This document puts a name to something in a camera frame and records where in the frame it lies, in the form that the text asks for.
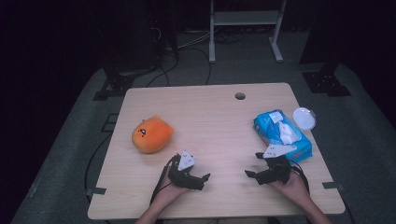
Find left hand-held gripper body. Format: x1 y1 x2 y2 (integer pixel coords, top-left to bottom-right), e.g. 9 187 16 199
167 149 202 190

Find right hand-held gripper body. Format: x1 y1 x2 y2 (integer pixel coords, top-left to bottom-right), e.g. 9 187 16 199
256 143 299 186

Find blue wet wipes pack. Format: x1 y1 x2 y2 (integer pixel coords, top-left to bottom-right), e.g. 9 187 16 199
252 109 314 163

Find white wet wipe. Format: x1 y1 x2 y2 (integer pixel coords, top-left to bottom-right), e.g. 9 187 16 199
277 121 299 146

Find orange plush toy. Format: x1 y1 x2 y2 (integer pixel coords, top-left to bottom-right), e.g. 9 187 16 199
131 115 175 155

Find person's right hand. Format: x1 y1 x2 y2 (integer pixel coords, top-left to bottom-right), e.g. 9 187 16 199
269 170 310 208

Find person's left hand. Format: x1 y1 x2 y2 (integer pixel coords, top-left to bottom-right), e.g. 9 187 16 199
151 164 190 204

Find clear round plastic lid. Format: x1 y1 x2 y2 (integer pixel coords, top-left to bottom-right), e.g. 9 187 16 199
291 106 318 132

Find grey tape strip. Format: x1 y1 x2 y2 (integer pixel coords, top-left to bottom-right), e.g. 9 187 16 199
321 181 346 191
85 187 107 197

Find black floor tape outline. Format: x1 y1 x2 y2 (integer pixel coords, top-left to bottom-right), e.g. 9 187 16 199
101 113 120 133

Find black stand base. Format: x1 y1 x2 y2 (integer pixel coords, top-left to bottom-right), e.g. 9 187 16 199
92 65 157 102
302 61 353 98

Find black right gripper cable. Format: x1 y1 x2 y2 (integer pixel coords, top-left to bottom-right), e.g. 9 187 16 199
289 160 311 196

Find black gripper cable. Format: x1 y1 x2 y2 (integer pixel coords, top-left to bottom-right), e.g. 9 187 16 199
149 155 176 205
289 160 311 196

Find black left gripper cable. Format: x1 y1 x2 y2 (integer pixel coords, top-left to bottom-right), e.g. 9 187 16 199
149 155 176 205

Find black floor cable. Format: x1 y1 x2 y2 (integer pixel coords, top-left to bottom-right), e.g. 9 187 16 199
83 133 114 200
186 46 213 86

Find white floor cables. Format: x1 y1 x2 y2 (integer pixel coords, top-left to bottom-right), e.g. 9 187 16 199
177 29 213 51

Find white metal stand frame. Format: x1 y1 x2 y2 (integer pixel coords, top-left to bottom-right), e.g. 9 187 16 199
208 0 289 64

